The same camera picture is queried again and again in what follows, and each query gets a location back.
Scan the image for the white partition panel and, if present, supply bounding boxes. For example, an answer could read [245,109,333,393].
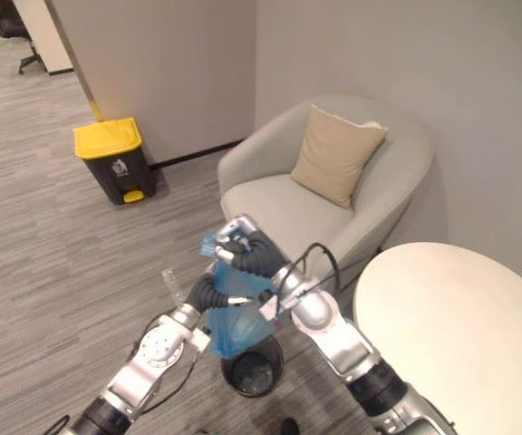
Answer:
[12,0,76,76]

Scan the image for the blue plastic trash bag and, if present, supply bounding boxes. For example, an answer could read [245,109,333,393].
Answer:
[198,231,277,359]

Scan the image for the round white tea table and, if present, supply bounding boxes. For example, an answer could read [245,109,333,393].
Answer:
[353,242,522,435]

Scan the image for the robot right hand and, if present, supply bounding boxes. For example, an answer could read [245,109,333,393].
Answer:
[214,214,290,278]

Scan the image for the black office chair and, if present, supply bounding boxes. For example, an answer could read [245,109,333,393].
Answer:
[0,0,41,75]

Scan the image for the yellow-lidded black pedal trash can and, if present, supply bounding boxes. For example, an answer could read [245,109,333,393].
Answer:
[72,117,157,207]

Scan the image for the grey upholstered armchair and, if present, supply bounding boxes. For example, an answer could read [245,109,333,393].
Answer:
[217,94,435,291]

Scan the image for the small black mesh bin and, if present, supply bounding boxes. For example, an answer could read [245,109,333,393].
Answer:
[220,335,285,399]

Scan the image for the beige square cushion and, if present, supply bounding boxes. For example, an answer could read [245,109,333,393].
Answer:
[290,103,389,209]

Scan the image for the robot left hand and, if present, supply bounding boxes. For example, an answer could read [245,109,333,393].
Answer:
[185,270,259,314]

